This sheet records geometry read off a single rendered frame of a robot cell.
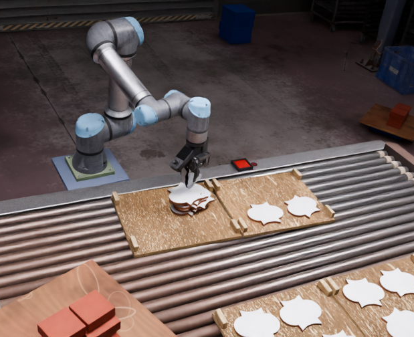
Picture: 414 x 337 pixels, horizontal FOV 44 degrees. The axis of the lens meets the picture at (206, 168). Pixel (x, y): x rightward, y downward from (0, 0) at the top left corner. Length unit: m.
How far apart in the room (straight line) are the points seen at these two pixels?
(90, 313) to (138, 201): 0.98
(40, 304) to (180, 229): 0.63
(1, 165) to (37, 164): 0.24
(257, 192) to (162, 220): 0.45
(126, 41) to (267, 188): 0.83
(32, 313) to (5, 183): 2.35
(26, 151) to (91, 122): 1.97
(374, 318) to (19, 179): 2.70
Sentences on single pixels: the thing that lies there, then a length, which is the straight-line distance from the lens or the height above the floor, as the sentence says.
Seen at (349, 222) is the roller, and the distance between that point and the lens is 2.18.
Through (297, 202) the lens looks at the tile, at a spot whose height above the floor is 0.95.
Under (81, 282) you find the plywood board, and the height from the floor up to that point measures 1.04.
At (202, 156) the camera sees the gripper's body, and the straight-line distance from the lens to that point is 1.88.
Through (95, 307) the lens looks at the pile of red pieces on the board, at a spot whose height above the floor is 1.33.
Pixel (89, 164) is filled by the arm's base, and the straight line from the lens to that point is 2.24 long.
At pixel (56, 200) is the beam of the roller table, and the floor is 0.91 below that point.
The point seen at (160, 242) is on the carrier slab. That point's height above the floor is 0.94.
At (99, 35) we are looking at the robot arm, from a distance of 1.97.
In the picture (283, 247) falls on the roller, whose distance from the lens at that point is 1.96.
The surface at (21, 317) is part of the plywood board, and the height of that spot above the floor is 1.04.
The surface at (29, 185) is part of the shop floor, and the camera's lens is 3.75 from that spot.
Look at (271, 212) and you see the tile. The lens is 2.05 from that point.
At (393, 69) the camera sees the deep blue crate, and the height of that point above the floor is 0.19.
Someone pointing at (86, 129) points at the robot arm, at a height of 1.10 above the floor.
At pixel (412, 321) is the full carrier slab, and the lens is 1.84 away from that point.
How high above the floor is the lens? 2.18
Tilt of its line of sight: 33 degrees down
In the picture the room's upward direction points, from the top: 8 degrees clockwise
